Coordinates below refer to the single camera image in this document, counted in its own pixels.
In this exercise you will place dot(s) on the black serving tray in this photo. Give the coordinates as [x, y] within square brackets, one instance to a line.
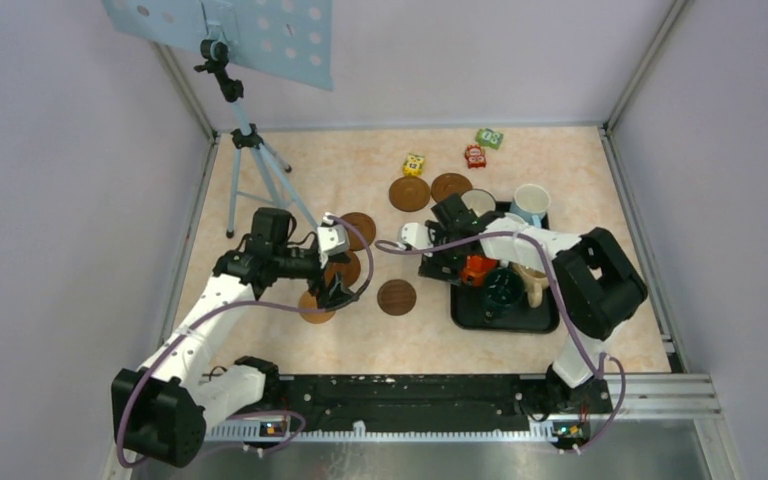
[466, 310]

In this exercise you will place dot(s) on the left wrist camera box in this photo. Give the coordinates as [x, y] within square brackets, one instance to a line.
[332, 236]

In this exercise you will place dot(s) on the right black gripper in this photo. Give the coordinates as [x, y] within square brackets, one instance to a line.
[434, 265]

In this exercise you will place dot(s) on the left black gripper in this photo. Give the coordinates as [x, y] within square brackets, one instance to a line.
[338, 294]

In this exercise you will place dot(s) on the clear glass mug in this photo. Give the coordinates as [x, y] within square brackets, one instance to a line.
[479, 201]

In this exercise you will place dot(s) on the dark brown ridged coaster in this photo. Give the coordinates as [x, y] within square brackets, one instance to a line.
[349, 269]

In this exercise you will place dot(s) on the beige mug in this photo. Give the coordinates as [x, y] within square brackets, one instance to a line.
[536, 283]

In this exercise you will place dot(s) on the yellow toy block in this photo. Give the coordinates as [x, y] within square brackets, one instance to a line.
[413, 165]

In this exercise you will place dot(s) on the dark walnut coaster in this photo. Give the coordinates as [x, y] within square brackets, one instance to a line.
[396, 297]

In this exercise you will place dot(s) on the light blue mug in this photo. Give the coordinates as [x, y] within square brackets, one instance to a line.
[531, 202]

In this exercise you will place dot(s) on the orange mug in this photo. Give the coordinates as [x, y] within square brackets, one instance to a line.
[476, 269]

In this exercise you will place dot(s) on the green toy block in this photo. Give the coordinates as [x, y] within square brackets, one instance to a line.
[489, 138]

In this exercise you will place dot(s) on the light blue perforated board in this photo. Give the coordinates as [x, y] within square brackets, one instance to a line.
[286, 39]

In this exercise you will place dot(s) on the brown ridged wooden coaster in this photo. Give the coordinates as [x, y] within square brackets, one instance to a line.
[364, 225]
[447, 184]
[409, 194]

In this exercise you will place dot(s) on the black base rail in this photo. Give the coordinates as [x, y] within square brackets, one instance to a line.
[421, 408]

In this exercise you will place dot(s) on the light blue tripod stand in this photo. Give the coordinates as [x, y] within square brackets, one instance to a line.
[271, 166]

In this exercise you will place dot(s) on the red toy block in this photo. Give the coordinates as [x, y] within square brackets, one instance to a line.
[475, 157]

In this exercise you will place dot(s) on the light wooden coaster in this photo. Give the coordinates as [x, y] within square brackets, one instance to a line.
[311, 312]

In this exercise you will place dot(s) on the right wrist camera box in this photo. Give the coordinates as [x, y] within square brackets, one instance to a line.
[415, 236]

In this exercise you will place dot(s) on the dark green mug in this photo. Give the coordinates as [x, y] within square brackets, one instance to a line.
[501, 292]

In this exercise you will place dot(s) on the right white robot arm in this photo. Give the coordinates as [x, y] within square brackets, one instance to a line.
[593, 283]

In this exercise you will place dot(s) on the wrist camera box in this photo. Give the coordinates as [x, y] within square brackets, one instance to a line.
[332, 236]
[415, 236]

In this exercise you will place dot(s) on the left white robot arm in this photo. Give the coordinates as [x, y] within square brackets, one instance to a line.
[162, 410]

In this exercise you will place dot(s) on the white mug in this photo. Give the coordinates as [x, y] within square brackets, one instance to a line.
[512, 222]

